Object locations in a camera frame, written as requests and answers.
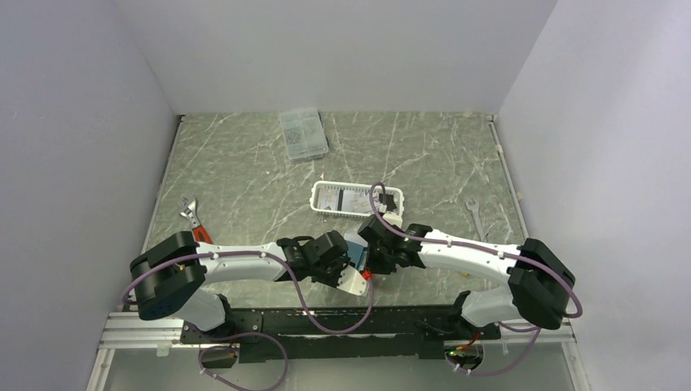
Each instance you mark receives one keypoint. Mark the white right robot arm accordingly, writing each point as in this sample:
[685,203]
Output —
[532,282]

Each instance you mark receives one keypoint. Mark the chrome open-end wrench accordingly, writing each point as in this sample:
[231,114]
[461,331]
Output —
[473,207]

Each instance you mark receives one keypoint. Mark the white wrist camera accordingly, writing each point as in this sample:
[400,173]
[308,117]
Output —
[393,219]
[352,282]

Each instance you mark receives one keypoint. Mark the white plastic basket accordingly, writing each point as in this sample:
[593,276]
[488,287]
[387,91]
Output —
[349,199]

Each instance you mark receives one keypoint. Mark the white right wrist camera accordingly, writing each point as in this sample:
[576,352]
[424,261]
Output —
[393,219]

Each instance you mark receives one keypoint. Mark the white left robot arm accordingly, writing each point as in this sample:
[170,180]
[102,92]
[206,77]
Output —
[168,279]

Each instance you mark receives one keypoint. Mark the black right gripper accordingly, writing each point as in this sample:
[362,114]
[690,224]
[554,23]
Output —
[376,266]

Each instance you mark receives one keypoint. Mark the blue card holder wallet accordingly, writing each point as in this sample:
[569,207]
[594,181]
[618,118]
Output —
[357,249]

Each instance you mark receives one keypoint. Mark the orange utility knife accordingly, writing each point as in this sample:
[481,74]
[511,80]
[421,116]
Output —
[187,208]

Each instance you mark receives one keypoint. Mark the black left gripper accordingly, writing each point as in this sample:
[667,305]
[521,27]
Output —
[341,262]

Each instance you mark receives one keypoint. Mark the clear plastic screw box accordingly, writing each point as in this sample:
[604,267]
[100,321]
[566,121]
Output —
[303,134]

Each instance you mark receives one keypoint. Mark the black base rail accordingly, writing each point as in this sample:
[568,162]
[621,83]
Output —
[422,331]

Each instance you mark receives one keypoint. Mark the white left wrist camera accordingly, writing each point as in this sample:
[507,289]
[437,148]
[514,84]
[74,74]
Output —
[352,282]

